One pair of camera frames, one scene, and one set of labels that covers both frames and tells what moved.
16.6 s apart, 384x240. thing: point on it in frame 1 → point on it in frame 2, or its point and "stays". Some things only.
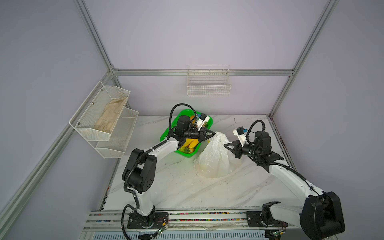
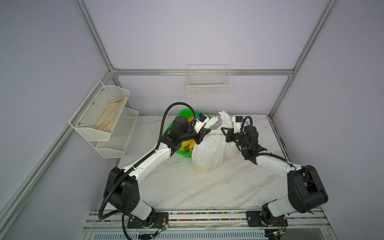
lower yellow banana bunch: [191, 143] stays
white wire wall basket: [208, 80] stays
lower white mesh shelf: [115, 146] stays
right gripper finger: [234, 143] → [230, 130]
